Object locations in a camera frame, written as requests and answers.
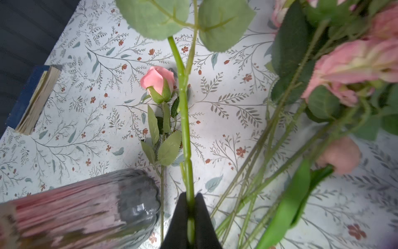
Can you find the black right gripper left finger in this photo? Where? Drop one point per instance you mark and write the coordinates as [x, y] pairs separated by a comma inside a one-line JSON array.
[[177, 237]]

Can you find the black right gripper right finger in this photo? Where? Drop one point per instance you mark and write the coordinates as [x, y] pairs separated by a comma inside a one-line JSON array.
[[205, 236]]

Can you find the red glass vase with ribbon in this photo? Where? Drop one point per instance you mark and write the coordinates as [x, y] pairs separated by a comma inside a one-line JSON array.
[[117, 210]]

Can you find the small pink rosebud stem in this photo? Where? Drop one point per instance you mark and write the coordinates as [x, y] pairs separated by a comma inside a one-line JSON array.
[[163, 148]]

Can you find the artificial flower bunch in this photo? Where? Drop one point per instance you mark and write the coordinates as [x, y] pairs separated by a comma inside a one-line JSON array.
[[337, 74]]

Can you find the cream rose stem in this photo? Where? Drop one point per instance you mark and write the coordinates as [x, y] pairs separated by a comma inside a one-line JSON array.
[[218, 24]]

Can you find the floral table cloth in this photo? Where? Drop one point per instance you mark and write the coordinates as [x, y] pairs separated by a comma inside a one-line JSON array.
[[96, 117]]

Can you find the blue book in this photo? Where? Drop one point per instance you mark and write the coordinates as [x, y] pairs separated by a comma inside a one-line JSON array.
[[33, 97]]

